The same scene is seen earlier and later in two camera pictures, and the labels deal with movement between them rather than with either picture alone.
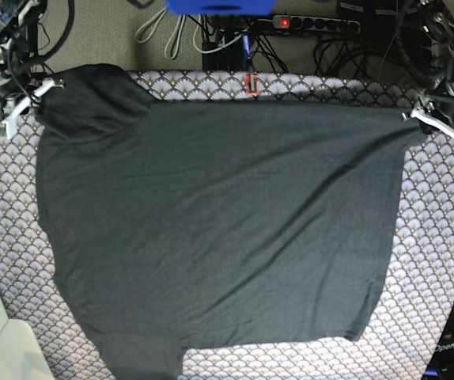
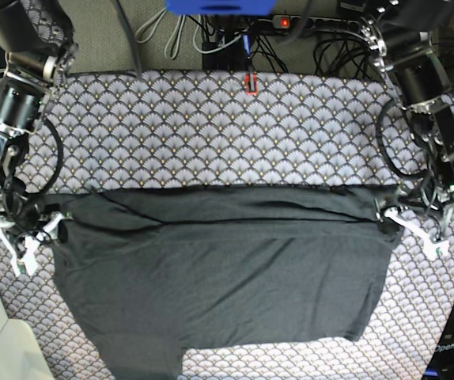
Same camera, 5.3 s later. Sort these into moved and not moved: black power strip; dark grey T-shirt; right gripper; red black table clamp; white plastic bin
Moved: dark grey T-shirt; right gripper
Not moved: black power strip; red black table clamp; white plastic bin
